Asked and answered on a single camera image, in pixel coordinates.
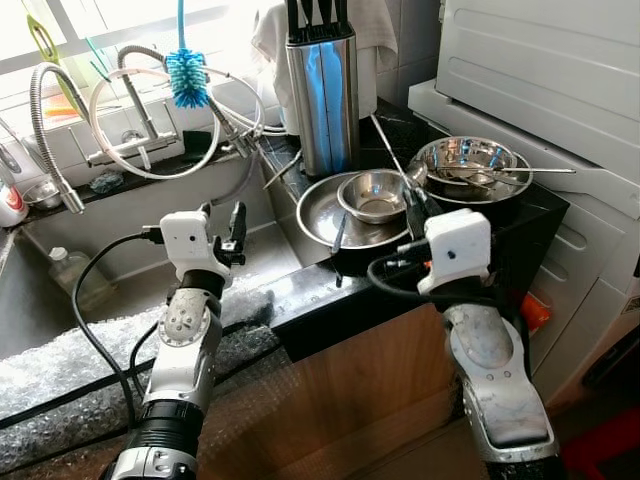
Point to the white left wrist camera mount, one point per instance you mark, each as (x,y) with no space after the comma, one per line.
(188,240)

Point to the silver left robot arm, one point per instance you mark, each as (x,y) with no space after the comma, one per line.
(185,350)

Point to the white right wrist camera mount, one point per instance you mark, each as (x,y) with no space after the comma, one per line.
(455,250)

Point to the clear bubble wrap sheet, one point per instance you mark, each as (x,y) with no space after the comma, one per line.
(60,370)

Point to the orange plastic object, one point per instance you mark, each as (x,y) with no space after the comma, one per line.
(535,312)

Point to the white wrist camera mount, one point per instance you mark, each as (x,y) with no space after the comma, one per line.
(455,250)
(188,240)

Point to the large steel bowl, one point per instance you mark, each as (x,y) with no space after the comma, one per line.
(465,152)

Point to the stainless steel sink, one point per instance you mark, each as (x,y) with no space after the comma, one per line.
(150,225)

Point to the dark scrubbing pad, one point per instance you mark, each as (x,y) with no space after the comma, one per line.
(105,180)

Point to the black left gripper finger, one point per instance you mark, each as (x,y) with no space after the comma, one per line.
(237,222)
(205,210)

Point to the white washing machine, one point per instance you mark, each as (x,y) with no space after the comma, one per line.
(580,260)

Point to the wide steel plate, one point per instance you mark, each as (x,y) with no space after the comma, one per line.
(320,215)
(500,192)

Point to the clear plastic bottle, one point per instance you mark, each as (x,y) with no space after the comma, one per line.
(72,278)

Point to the flexible steel faucet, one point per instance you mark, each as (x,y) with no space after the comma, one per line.
(40,130)

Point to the blue bottle brush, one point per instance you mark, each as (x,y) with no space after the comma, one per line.
(187,78)

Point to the steel knife block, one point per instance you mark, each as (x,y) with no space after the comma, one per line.
(322,100)

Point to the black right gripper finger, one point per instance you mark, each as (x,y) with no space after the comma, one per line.
(434,203)
(414,215)

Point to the white hanging towel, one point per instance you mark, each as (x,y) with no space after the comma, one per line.
(380,40)

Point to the long steel spoon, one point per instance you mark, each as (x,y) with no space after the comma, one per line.
(530,170)

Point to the red plastic stool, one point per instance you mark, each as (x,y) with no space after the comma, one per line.
(605,450)

